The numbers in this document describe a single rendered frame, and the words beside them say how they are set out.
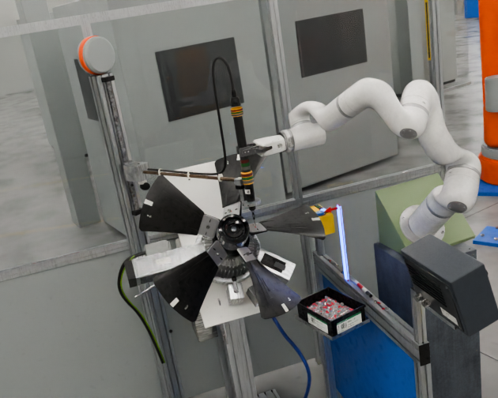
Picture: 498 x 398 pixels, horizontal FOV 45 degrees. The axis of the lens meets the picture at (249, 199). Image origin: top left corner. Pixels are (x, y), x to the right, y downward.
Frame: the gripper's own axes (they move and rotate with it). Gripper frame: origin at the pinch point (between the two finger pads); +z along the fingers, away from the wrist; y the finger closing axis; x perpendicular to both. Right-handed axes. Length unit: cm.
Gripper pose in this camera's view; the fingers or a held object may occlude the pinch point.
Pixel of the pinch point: (243, 150)
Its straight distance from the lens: 220.3
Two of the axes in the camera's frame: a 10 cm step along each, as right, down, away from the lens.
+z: -9.5, 2.3, -2.4
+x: -1.5, -9.4, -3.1
